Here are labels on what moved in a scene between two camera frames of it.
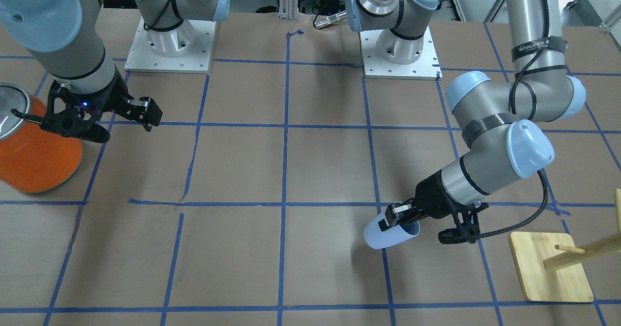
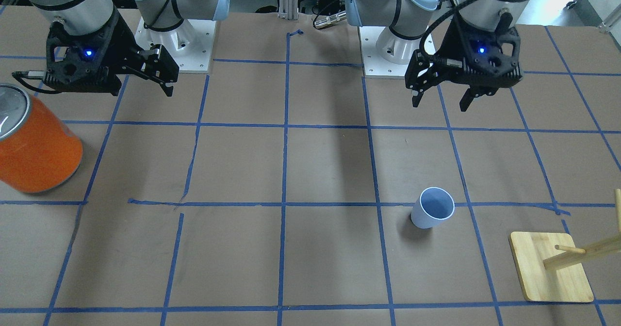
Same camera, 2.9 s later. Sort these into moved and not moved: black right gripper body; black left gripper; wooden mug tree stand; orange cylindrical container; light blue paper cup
Moved: light blue paper cup; black left gripper; black right gripper body
Not moved: orange cylindrical container; wooden mug tree stand
